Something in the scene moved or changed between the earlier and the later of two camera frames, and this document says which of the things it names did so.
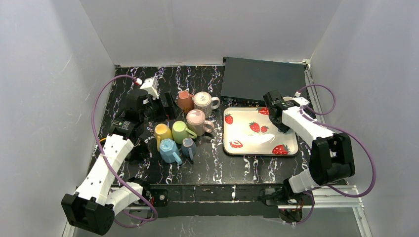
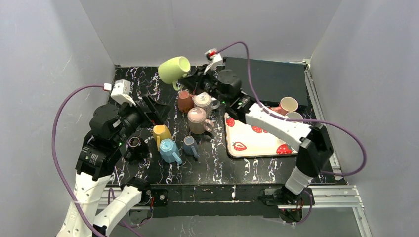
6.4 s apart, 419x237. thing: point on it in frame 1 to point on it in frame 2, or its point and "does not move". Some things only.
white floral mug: x=203 y=101 does not move
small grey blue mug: x=188 y=147 does not move
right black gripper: x=279 y=119 to x=195 y=80
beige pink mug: x=195 y=120 does not move
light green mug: x=180 y=134 to x=172 y=70
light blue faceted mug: x=169 y=151 does not move
